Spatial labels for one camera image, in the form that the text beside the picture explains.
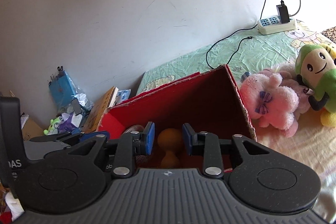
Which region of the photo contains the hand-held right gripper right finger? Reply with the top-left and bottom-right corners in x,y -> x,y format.
182,123 -> 270,179

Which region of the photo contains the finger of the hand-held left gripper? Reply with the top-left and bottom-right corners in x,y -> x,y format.
54,131 -> 110,147

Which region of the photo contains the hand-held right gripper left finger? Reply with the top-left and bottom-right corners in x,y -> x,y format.
67,122 -> 155,179

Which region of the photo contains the brown gourd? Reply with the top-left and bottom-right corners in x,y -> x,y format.
157,128 -> 184,169

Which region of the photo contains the red cardboard box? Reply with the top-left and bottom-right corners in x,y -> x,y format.
96,64 -> 258,170

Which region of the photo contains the clear tape roll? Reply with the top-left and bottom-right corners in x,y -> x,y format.
122,124 -> 151,163

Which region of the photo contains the brown cardboard box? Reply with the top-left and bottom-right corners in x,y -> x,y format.
21,116 -> 44,141

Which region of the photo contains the yellow book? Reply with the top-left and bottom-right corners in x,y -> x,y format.
81,86 -> 119,134

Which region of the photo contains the green frog plush toy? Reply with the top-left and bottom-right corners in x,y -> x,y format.
43,118 -> 64,135

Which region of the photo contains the blue white packet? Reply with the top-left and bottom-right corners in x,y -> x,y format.
115,89 -> 132,105

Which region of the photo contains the blue plastic bag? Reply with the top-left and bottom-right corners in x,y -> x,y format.
48,66 -> 94,115

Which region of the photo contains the red white cloth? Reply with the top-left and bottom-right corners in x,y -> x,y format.
0,186 -> 25,224

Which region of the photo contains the pink plush toy with bow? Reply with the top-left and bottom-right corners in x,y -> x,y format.
239,68 -> 300,138

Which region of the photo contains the green printed bed sheet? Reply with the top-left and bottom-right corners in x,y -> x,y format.
135,19 -> 336,96

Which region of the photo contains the cream blanket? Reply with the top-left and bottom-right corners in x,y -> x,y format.
255,106 -> 336,222

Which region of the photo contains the pale pink plush toy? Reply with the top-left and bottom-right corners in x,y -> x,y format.
280,63 -> 311,114

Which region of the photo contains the white power strip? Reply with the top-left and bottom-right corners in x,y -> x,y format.
257,17 -> 298,35

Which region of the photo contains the yellow plush toy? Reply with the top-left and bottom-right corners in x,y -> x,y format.
319,42 -> 336,128

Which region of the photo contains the dark patterned cloth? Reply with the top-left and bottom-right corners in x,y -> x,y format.
322,25 -> 336,44

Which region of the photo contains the black charger with cable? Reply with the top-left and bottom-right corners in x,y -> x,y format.
205,0 -> 285,69

